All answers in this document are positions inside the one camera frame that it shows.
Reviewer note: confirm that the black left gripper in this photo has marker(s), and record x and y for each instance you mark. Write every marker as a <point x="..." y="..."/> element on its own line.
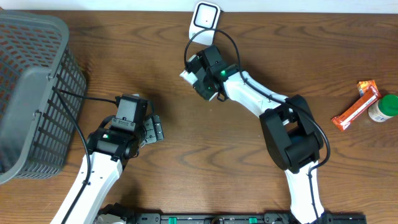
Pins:
<point x="153" y="127"/>

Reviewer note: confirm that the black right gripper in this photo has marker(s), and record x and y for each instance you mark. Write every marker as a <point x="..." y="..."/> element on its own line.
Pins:
<point x="206" y="93"/>

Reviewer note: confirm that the white Panadol medicine box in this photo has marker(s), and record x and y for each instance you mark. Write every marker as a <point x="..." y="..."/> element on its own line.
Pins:
<point x="203" y="86"/>

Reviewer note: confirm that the orange snack packet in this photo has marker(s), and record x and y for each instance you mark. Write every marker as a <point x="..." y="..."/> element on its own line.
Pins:
<point x="344" y="120"/>

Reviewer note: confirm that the orange Kleenex tissue pack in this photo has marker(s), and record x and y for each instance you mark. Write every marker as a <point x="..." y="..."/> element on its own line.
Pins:
<point x="364" y="86"/>

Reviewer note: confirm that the green lid jar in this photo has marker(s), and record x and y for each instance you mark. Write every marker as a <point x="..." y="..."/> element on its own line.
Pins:
<point x="383" y="109"/>

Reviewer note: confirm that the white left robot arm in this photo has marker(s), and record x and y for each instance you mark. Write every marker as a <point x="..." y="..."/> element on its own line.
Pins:
<point x="108" y="151"/>

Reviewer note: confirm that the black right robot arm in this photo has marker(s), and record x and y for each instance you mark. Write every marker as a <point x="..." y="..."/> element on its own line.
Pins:
<point x="292" y="137"/>

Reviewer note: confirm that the white barcode scanner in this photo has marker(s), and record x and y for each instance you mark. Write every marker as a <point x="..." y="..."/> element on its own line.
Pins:
<point x="205" y="16"/>

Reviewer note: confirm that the grey plastic basket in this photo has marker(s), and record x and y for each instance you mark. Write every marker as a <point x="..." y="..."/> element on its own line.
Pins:
<point x="41" y="85"/>

